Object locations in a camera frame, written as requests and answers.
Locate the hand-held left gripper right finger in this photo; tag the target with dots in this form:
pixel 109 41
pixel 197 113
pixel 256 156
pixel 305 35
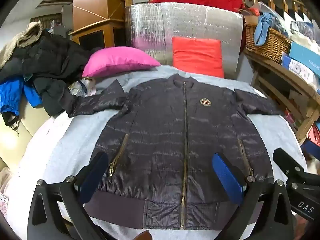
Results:
pixel 227 180

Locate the light blue cloth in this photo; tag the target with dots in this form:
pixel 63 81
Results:
pixel 262 27

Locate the pink red bag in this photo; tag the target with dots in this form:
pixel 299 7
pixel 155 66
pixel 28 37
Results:
pixel 314 135

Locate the white patterned box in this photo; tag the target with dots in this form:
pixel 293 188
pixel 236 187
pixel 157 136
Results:
pixel 297 68

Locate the dark quilted zip jacket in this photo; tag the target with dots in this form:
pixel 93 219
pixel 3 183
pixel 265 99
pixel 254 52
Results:
pixel 162 130

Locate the blue cardboard box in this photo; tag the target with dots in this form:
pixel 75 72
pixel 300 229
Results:
pixel 305 55

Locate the red orange pillow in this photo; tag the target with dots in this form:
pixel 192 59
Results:
pixel 197 55

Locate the wooden shelf frame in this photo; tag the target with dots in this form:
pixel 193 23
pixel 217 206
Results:
pixel 282 70

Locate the cream sofa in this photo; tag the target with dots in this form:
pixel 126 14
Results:
pixel 25 125

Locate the bagged clothes pile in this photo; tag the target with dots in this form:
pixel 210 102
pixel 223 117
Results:
pixel 305 30

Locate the black puffer jacket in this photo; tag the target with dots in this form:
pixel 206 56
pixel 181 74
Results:
pixel 50 55

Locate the light grey blanket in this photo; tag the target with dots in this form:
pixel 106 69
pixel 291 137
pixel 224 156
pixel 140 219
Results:
pixel 75 135

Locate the silver foil insulation mat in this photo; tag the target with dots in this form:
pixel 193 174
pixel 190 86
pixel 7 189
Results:
pixel 175 20

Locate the clear plastic bag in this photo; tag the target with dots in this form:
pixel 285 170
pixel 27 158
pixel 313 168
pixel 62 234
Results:
pixel 80 87

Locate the wicker basket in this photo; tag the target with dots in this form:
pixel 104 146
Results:
pixel 272 45

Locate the pink pillow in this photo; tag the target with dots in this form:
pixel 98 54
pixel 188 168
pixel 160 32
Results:
pixel 117 60

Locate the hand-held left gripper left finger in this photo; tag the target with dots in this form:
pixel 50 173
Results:
pixel 93 177

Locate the cartoon printed mat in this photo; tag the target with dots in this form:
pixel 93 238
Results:
pixel 3 205

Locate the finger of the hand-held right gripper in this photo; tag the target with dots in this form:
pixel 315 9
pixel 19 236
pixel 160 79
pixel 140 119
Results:
pixel 287 160

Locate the bright blue jacket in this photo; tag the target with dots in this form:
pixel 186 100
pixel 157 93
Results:
pixel 10 92

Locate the brown slatted panel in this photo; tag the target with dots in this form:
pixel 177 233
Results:
pixel 46 21

